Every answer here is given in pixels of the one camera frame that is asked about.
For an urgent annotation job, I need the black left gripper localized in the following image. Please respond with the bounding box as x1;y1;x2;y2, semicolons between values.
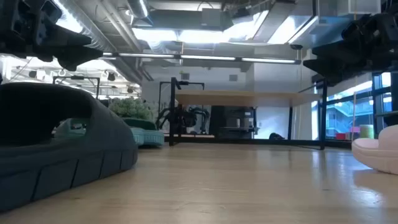
0;0;104;72

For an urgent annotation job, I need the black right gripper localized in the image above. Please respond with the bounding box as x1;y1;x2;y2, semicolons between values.
302;12;398;87

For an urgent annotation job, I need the pink rubber slide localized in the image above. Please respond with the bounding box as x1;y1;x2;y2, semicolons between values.
351;124;398;175

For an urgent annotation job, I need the dark grey rubber slide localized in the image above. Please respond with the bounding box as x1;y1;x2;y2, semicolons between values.
0;82;139;213

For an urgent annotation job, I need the yellow-green cylinder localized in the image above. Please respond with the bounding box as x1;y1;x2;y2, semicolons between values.
359;124;375;140

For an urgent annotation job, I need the green plant in white pot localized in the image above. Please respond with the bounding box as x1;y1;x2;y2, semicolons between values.
108;96;155;123

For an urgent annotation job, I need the black equipment rack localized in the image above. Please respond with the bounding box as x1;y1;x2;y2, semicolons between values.
210;105;259;139

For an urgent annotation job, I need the long linear ceiling light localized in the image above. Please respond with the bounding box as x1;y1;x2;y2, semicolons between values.
102;52;302;65

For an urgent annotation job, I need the grey ceiling unit box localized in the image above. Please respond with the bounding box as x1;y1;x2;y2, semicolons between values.
201;7;224;27

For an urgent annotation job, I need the black background station frame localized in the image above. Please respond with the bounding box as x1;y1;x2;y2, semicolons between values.
52;75;101;100
158;80;206;138

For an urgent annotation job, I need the black upright post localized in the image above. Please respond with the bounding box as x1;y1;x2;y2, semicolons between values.
391;71;398;126

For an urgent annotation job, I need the round silver air duct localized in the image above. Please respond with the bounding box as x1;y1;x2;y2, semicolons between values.
126;0;150;20

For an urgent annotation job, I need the wooden shelf black metal frame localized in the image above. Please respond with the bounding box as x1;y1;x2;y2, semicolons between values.
169;77;328;151

